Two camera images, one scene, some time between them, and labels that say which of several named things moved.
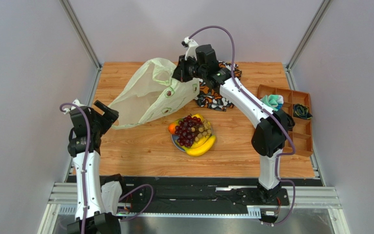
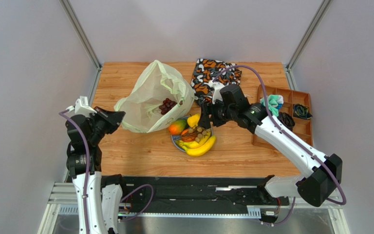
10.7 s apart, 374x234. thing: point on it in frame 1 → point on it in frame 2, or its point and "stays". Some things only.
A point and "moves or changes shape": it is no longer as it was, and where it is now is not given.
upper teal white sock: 274,101 stays
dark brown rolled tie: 290,122 stays
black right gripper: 180,69 → 213,109
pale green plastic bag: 150,91 moves or changes shape
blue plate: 174,137 stays
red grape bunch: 183,130 → 167,104
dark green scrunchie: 301,111 stays
